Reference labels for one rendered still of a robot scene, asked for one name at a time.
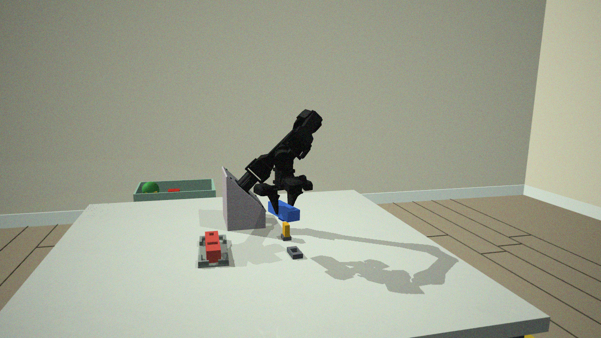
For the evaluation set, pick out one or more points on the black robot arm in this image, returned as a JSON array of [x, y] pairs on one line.
[[297, 141]]

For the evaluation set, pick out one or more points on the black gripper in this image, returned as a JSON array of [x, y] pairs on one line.
[[265, 189]]

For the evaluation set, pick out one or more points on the blue rectangular plate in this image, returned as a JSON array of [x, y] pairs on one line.
[[286, 212]]

